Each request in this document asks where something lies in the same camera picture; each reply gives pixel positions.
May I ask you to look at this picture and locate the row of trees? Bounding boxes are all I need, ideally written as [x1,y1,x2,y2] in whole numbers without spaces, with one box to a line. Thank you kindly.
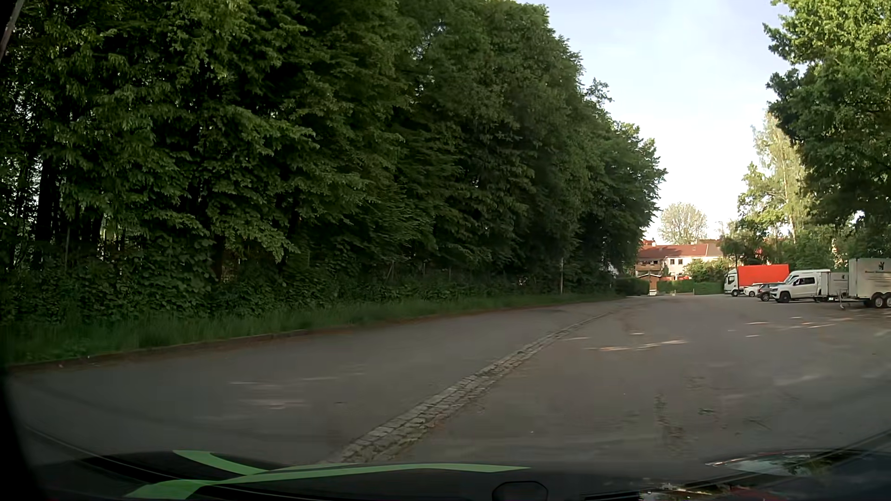
[0,0,668,322]

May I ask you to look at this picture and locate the cobbled strip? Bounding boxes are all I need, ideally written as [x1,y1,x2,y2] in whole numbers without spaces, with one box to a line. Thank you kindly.
[322,306,620,465]

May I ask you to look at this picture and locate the small white trailer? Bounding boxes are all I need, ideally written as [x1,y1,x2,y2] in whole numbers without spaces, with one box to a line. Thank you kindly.
[816,271,850,303]

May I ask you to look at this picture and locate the white pickup truck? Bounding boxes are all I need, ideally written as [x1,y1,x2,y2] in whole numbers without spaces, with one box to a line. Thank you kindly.
[769,269,832,304]

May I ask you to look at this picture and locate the lorry with red box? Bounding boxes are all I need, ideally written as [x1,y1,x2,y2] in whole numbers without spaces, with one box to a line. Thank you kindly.
[723,263,791,298]

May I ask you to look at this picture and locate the pale green tree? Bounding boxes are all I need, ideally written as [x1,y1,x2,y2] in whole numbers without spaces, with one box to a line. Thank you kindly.
[659,202,709,245]

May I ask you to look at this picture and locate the road markings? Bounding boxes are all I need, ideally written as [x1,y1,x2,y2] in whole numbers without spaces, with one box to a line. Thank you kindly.
[564,316,860,352]

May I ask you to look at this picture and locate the large green tree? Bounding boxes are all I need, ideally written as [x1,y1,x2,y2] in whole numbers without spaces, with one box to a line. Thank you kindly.
[763,0,891,260]

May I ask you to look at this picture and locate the grass verge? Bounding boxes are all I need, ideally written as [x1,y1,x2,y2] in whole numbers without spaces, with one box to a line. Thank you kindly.
[0,292,620,366]

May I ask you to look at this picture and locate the car's own bonnet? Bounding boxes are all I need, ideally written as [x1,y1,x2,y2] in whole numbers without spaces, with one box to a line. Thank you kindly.
[28,430,891,501]

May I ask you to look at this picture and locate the green hedge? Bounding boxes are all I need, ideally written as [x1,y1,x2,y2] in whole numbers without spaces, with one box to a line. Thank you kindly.
[615,277,725,296]

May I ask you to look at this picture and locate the tall light green tree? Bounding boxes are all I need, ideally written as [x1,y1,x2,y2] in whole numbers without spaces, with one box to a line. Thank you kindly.
[736,115,815,244]

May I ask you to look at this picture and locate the grey asphalt road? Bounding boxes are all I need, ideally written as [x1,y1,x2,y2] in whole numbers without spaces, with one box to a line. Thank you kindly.
[7,293,891,469]

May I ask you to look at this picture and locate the building with red roof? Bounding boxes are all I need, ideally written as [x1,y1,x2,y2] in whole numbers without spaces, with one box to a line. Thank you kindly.
[635,239,726,282]

